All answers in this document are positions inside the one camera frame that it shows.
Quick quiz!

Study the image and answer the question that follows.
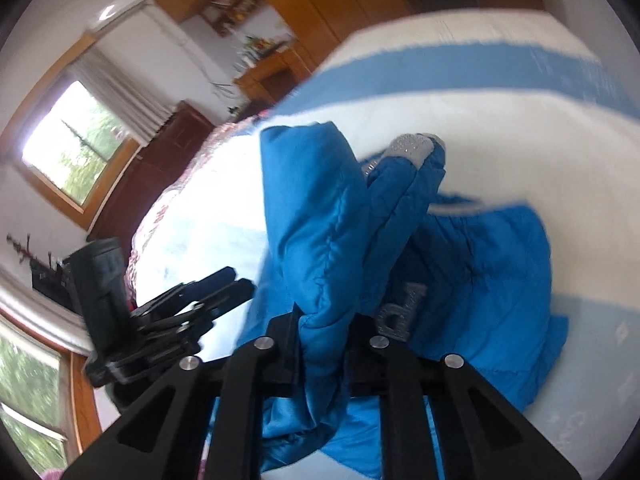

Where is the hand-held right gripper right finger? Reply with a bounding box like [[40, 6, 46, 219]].
[[345, 315, 583, 480]]

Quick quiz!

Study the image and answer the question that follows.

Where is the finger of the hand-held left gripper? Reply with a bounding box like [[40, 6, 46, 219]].
[[131, 266, 237, 328], [117, 278, 257, 385]]

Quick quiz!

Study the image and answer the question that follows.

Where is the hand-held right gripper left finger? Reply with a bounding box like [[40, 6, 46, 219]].
[[60, 310, 306, 480]]

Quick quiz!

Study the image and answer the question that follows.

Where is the blue padded jacket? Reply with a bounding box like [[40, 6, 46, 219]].
[[235, 121, 571, 480]]

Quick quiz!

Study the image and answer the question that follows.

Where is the dark coat rack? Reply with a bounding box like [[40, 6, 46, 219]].
[[7, 232, 76, 311]]

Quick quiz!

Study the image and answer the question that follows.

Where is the large wooden framed window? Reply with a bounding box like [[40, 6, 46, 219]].
[[0, 310, 101, 480]]

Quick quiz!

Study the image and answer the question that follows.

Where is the dark wooden headboard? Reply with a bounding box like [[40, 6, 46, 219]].
[[86, 100, 216, 243]]

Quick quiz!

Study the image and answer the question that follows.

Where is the white curtain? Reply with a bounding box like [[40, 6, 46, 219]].
[[70, 52, 178, 146]]

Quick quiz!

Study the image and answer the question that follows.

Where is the wooden desk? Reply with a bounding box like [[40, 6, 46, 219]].
[[232, 42, 321, 111]]

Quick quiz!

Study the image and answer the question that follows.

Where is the bed with blue-white cover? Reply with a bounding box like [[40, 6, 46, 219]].
[[130, 10, 640, 480]]

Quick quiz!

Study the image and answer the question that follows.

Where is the white air conditioner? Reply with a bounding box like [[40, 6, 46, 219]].
[[87, 0, 151, 31]]

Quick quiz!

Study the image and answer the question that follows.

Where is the wooden wardrobe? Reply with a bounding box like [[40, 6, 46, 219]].
[[155, 0, 546, 91]]

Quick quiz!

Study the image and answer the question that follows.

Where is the wall shelf with books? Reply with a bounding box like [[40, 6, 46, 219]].
[[200, 0, 266, 36]]

